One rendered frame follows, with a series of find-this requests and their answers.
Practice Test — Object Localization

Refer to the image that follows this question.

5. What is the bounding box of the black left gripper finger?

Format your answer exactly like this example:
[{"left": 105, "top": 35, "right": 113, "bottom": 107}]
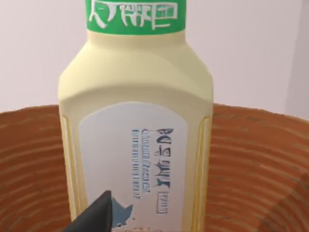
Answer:
[{"left": 62, "top": 190, "right": 113, "bottom": 232}]

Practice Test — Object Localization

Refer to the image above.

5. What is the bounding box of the brown woven basket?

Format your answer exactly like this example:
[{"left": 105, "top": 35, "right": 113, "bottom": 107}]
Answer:
[{"left": 0, "top": 103, "right": 309, "bottom": 232}]

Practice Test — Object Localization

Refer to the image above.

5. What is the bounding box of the cream bottle with green cap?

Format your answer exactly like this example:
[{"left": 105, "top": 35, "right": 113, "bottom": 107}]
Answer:
[{"left": 57, "top": 0, "right": 214, "bottom": 232}]

